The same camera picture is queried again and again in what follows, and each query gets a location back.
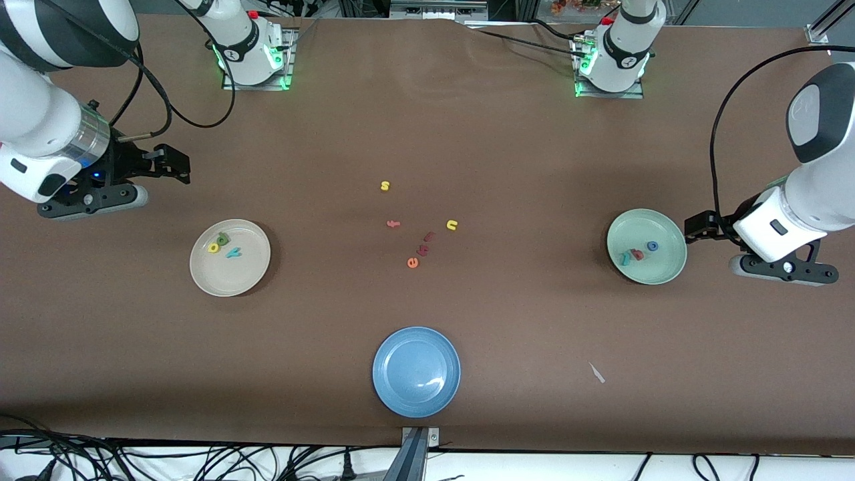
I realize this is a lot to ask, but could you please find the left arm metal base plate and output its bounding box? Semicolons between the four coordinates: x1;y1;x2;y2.
574;33;646;100

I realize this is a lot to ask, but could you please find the beige brown plate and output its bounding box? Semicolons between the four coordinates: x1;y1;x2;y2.
189;219;272;297

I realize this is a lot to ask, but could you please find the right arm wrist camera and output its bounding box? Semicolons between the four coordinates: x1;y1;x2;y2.
37;184;149;219

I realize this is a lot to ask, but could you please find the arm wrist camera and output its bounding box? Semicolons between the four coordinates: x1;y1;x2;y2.
37;184;149;219
728;253;840;287

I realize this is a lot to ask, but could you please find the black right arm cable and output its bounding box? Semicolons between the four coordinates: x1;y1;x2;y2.
110;0;236;142

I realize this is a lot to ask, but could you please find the green plate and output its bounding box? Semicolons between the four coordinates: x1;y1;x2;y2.
607;208;688;286

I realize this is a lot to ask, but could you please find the grey metal camera bracket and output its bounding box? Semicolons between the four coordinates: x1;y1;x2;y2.
401;426;440;481

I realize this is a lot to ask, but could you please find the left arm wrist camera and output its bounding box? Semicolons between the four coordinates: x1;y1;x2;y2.
728;253;840;287

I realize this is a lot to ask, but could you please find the brown table cover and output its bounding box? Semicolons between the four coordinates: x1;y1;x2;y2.
0;10;855;455

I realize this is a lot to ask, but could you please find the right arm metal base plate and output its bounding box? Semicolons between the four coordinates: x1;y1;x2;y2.
222;27;298;91

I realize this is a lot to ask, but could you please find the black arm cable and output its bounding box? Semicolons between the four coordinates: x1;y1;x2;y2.
110;0;236;142
709;45;855;231

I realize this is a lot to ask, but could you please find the aluminium frame rail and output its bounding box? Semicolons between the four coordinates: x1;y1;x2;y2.
805;0;855;44

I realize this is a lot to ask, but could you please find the blue plate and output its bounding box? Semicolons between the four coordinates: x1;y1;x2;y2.
372;326;462;419

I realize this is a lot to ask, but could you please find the grey metal box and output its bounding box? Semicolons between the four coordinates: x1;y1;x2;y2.
391;0;488;21

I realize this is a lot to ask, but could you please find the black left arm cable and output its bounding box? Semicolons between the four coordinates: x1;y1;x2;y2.
709;45;855;231

